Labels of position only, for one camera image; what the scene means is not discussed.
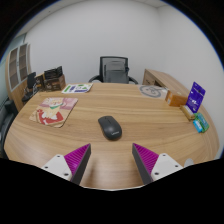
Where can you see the black mesh office chair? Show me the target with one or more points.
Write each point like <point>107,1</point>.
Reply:
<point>113,59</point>

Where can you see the wooden side desk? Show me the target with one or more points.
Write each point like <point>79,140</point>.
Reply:
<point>163,78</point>

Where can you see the tall brown cardboard box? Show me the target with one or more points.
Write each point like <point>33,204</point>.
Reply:
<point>40,81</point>

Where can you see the wooden shelf cabinet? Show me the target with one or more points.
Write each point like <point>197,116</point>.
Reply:
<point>15,71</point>

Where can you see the black printed box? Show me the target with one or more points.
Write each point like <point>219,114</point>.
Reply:
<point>53,72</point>

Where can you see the orange cardboard box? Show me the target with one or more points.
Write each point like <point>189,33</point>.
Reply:
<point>176,99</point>

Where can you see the cartoon print mouse pad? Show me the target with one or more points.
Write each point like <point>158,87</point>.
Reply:
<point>53,111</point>

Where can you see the white sticker sheet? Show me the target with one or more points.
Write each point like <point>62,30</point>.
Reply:
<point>77,88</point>

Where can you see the black leather sofa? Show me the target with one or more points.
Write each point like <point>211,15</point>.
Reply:
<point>6,123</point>

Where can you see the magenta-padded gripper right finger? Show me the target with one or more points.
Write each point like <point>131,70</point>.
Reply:
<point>146,160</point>

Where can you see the purple card package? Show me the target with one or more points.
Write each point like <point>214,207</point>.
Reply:
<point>195,96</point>

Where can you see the wide brown cardboard box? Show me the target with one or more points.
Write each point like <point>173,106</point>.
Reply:
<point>55,84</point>

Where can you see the grey backpack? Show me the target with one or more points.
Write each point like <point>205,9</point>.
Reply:
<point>115,72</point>

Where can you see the black computer mouse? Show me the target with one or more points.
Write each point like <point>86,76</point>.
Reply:
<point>110,128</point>

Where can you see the round grey logo sheet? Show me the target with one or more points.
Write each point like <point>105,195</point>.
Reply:
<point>151,91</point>

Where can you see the small white round disc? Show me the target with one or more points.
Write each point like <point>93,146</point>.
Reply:
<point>189,162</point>

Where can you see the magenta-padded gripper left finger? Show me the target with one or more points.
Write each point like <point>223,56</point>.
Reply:
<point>78,160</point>

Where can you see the green teal small box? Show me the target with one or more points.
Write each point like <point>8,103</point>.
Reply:
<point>201,122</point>

